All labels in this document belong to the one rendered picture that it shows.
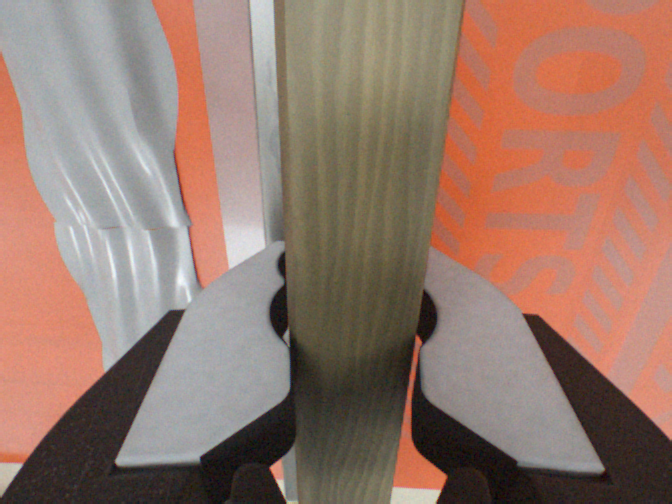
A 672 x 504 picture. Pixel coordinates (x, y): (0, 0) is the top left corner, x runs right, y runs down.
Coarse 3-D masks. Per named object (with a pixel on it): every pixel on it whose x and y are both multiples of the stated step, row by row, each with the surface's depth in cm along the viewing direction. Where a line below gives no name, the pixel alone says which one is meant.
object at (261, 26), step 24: (264, 0) 10; (264, 24) 11; (264, 48) 11; (264, 72) 11; (264, 96) 11; (264, 120) 12; (264, 144) 12; (264, 168) 12; (264, 192) 13; (264, 216) 13; (288, 336) 16; (288, 456) 19; (288, 480) 20
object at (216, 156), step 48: (192, 0) 13; (240, 0) 13; (192, 48) 14; (240, 48) 14; (0, 96) 15; (192, 96) 15; (240, 96) 15; (0, 144) 16; (192, 144) 16; (240, 144) 16; (0, 192) 17; (192, 192) 17; (240, 192) 17
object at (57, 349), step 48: (0, 240) 18; (48, 240) 18; (192, 240) 18; (240, 240) 18; (0, 288) 20; (48, 288) 20; (0, 336) 21; (48, 336) 21; (96, 336) 21; (0, 384) 23; (48, 384) 23; (0, 432) 26; (432, 480) 26
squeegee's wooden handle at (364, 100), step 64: (320, 0) 5; (384, 0) 5; (448, 0) 5; (320, 64) 5; (384, 64) 5; (448, 64) 6; (320, 128) 6; (384, 128) 6; (320, 192) 6; (384, 192) 6; (320, 256) 7; (384, 256) 7; (320, 320) 7; (384, 320) 8; (320, 384) 8; (384, 384) 8; (320, 448) 9; (384, 448) 9
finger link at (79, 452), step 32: (160, 320) 8; (128, 352) 7; (160, 352) 7; (96, 384) 7; (128, 384) 7; (64, 416) 6; (96, 416) 6; (128, 416) 6; (64, 448) 6; (96, 448) 6; (32, 480) 5; (64, 480) 5; (96, 480) 5; (128, 480) 5; (160, 480) 5; (192, 480) 5
